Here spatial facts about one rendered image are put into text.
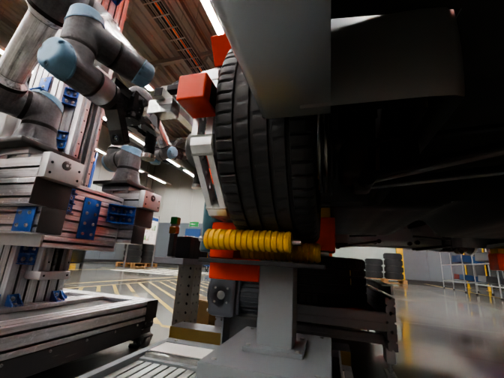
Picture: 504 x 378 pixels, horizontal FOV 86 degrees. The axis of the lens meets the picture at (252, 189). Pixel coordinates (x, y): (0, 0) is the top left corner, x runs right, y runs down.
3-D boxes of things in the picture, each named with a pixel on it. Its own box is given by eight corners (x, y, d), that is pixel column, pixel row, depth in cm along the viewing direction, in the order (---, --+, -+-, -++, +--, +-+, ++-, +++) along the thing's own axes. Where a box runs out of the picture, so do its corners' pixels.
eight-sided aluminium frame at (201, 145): (205, 205, 64) (224, 22, 78) (180, 205, 66) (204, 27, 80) (259, 232, 115) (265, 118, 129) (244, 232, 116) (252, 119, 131)
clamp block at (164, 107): (170, 110, 85) (172, 96, 86) (145, 113, 88) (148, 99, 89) (178, 118, 90) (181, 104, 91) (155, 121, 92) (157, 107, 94)
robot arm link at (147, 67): (103, 43, 104) (141, 100, 77) (73, 22, 96) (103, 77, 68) (120, 17, 102) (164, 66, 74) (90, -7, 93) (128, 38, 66)
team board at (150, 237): (129, 268, 858) (139, 208, 909) (116, 267, 873) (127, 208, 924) (157, 268, 997) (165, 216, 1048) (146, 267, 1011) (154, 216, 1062)
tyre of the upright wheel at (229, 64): (311, -37, 62) (320, 95, 125) (217, -14, 69) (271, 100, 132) (313, 253, 54) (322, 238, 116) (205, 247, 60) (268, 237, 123)
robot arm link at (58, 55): (67, 28, 56) (58, 63, 53) (108, 65, 66) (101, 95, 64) (40, 34, 58) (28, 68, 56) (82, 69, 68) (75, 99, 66)
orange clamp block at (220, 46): (236, 64, 84) (232, 31, 82) (213, 67, 87) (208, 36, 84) (242, 65, 91) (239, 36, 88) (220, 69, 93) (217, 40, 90)
